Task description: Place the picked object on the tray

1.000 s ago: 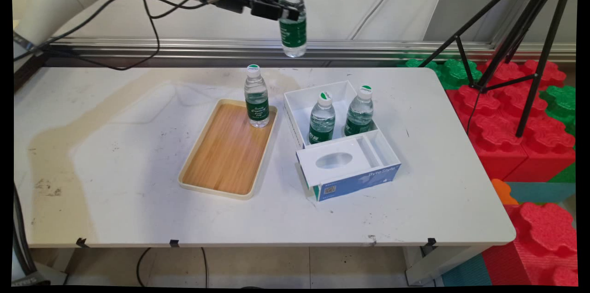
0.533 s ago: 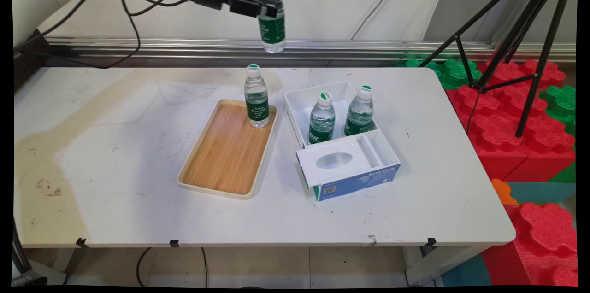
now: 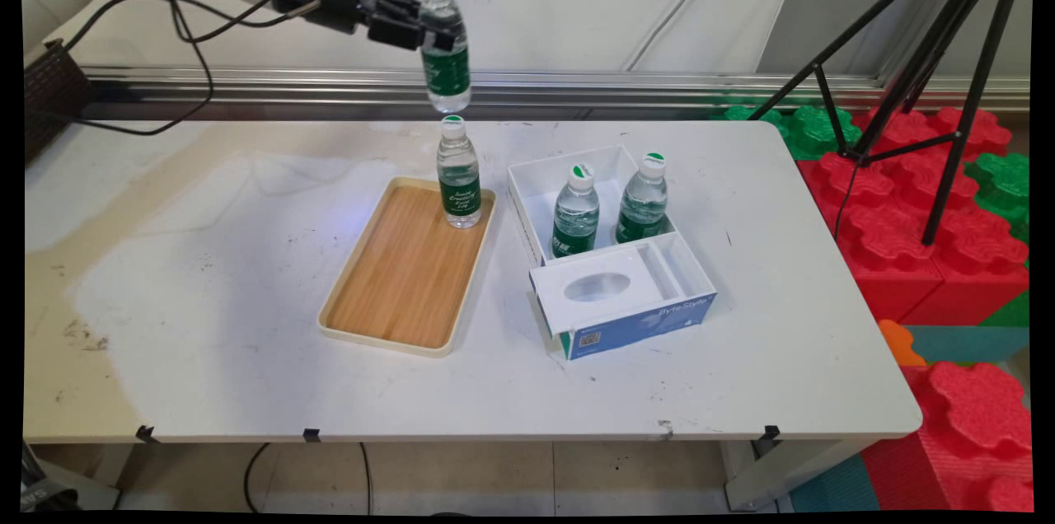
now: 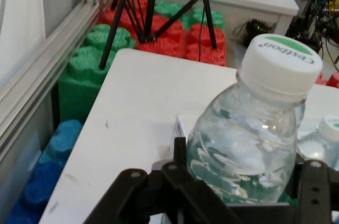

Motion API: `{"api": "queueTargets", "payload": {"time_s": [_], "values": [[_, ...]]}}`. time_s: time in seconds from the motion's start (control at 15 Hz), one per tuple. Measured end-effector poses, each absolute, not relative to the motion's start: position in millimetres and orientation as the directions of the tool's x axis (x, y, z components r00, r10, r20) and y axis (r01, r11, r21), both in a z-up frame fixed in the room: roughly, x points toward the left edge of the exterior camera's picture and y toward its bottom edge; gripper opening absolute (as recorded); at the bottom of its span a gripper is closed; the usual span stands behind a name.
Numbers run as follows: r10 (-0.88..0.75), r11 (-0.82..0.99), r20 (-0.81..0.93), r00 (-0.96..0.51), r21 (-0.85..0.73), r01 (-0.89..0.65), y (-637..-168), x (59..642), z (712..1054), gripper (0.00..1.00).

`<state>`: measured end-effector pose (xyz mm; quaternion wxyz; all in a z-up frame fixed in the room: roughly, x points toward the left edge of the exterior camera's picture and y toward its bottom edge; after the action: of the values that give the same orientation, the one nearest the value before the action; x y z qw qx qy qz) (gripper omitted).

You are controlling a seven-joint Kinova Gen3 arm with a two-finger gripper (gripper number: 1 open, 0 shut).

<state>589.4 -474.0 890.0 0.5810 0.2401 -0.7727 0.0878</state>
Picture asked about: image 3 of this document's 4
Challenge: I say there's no clear water bottle green label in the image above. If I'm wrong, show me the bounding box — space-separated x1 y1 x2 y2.
437 117 483 229
615 151 669 245
419 0 472 115
551 162 601 259

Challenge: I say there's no wooden tray cream rim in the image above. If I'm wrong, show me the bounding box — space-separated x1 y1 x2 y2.
318 175 498 358

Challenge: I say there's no black mesh basket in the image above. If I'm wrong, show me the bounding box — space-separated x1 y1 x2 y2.
25 38 93 166

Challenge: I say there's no white cardboard box blue side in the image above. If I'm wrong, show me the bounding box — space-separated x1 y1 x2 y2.
505 143 718 362

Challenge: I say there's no green foam block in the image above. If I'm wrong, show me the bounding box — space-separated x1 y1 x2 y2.
979 289 1031 327
717 102 862 161
963 152 1031 245

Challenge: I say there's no red foam block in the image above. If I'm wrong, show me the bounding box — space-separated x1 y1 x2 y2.
795 152 947 325
853 105 1013 171
860 361 1034 512
903 203 1031 325

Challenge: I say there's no orange foam piece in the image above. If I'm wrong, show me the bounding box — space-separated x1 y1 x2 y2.
876 319 928 368

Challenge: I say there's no white table leg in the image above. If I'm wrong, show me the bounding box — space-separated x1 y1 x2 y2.
721 440 879 511

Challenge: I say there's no teal foam mat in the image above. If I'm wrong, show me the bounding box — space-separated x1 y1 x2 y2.
790 450 883 512
903 325 1031 368

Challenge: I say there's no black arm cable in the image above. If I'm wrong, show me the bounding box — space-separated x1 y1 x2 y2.
49 0 322 138

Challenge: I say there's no aluminium wall rail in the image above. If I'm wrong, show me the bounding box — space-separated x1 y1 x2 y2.
78 67 1031 123

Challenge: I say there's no thin black tripod cable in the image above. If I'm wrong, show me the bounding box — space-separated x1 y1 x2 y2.
832 161 860 241

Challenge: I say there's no black camera tripod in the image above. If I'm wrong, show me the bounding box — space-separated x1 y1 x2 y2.
746 0 1031 246

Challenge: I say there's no black strap with white text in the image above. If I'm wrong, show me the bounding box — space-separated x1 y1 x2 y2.
23 481 83 512

